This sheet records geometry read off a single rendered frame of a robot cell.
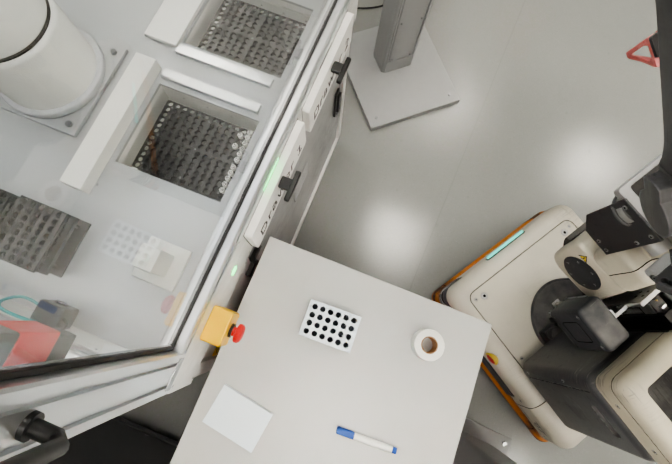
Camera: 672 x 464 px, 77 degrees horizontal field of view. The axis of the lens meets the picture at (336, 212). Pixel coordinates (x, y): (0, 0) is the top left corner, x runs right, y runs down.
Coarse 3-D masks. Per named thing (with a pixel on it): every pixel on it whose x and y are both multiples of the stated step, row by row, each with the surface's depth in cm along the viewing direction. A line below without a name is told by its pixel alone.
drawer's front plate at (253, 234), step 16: (304, 128) 98; (288, 144) 94; (304, 144) 105; (288, 160) 94; (272, 176) 92; (288, 176) 101; (272, 192) 91; (256, 208) 90; (272, 208) 97; (256, 224) 89; (256, 240) 93
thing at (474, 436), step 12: (468, 420) 165; (468, 432) 164; (480, 432) 164; (492, 432) 164; (468, 444) 140; (480, 444) 146; (492, 444) 163; (504, 444) 163; (456, 456) 145; (468, 456) 137; (480, 456) 129; (492, 456) 128; (504, 456) 144
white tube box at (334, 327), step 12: (312, 300) 98; (312, 312) 101; (324, 312) 97; (336, 312) 98; (348, 312) 98; (312, 324) 97; (324, 324) 97; (336, 324) 100; (348, 324) 97; (312, 336) 96; (324, 336) 99; (336, 336) 96; (348, 336) 100; (348, 348) 96
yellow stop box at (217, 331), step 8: (216, 312) 86; (224, 312) 86; (232, 312) 86; (208, 320) 85; (216, 320) 85; (224, 320) 85; (232, 320) 87; (208, 328) 85; (216, 328) 85; (224, 328) 85; (232, 328) 87; (200, 336) 84; (208, 336) 84; (216, 336) 84; (224, 336) 85; (216, 344) 84; (224, 344) 88
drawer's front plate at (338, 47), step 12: (348, 12) 103; (348, 24) 102; (336, 36) 101; (348, 36) 108; (336, 48) 100; (336, 60) 104; (324, 72) 99; (324, 84) 101; (312, 96) 97; (312, 108) 98; (312, 120) 103
